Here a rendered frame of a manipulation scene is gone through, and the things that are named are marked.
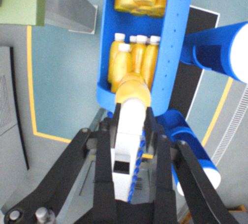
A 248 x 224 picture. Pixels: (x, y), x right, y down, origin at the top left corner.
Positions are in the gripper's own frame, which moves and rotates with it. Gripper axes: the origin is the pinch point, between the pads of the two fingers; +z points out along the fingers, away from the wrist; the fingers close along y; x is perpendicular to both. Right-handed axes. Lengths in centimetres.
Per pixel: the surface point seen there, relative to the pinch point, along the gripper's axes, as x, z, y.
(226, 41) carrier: 19, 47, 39
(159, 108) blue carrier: -7.5, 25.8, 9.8
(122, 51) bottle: 8.0, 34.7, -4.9
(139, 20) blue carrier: 22, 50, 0
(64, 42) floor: 9, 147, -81
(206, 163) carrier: -48, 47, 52
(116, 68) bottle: 2.3, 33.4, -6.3
